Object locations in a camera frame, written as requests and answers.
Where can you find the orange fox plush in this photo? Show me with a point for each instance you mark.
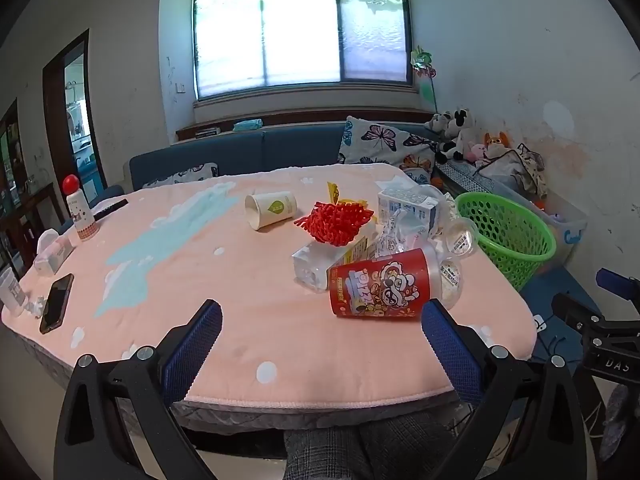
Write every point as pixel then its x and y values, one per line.
pixel 496 144

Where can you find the white bottle with red cap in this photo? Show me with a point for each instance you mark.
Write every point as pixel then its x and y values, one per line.
pixel 82 215

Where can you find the black smartphone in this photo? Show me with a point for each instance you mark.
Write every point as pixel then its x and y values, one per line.
pixel 56 304

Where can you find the green plastic basket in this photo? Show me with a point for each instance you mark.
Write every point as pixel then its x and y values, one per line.
pixel 515 240

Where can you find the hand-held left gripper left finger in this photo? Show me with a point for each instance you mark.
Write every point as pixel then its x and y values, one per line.
pixel 192 350

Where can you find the clear square plastic bottle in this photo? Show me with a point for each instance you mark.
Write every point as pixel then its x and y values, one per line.
pixel 315 265

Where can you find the pink white tissue box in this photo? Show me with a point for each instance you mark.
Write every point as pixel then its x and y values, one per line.
pixel 52 252

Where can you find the light blue tissue pack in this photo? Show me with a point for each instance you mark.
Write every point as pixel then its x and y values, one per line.
pixel 248 125

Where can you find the pink plush toy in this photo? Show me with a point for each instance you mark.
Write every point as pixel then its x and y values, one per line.
pixel 477 152

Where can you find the white blue milk carton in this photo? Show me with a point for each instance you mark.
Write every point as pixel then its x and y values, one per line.
pixel 405 207

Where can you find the red mesh net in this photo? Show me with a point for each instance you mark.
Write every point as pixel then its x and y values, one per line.
pixel 332 222

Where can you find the dark wooden furniture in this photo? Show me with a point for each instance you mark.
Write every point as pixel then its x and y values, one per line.
pixel 20 220

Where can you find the window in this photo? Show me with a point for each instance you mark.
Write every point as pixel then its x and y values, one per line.
pixel 300 30

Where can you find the black white cow plush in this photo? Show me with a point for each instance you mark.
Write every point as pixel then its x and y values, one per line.
pixel 460 132

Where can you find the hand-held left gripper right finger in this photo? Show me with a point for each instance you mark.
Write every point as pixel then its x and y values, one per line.
pixel 450 350

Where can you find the small white crumpled object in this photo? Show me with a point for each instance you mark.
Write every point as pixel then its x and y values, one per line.
pixel 37 306

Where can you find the colourful pinwheel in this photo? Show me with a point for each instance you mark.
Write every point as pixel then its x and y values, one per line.
pixel 422 67

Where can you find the heap of beige cloth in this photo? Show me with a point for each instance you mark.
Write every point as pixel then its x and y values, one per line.
pixel 510 172

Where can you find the white pillow with blue butterflies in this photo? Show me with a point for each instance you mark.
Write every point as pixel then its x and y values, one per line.
pixel 185 174

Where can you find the pile of colourful toys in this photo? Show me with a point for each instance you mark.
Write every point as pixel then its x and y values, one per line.
pixel 547 210

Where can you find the grey plush toy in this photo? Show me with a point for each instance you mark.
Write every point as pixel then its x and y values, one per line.
pixel 439 122

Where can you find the cream snack packet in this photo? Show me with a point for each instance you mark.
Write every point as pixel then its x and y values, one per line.
pixel 362 247

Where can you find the person's right forearm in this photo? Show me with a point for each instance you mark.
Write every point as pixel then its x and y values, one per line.
pixel 622 420

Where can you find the clear plastic wrapper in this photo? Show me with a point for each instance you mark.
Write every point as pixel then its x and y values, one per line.
pixel 402 237

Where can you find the dark framed doorway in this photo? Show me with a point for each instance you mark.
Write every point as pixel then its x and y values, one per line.
pixel 75 110

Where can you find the black remote control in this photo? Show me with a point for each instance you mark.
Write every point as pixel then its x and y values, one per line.
pixel 110 209

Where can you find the white paper cup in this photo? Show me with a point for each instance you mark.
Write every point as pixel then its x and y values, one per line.
pixel 272 208

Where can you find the red instant noodle cup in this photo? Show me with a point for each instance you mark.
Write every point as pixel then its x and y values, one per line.
pixel 385 285

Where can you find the large butterfly print pillow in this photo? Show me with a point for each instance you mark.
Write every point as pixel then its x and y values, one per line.
pixel 380 140

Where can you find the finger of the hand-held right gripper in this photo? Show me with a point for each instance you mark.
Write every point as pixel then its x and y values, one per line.
pixel 575 310
pixel 617 285

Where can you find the dark book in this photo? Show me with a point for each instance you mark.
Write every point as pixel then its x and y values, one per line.
pixel 207 132

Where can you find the blue white patterned mat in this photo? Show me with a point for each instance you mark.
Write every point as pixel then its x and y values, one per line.
pixel 460 175

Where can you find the clear plastic storage box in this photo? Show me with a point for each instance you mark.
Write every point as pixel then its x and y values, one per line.
pixel 565 230

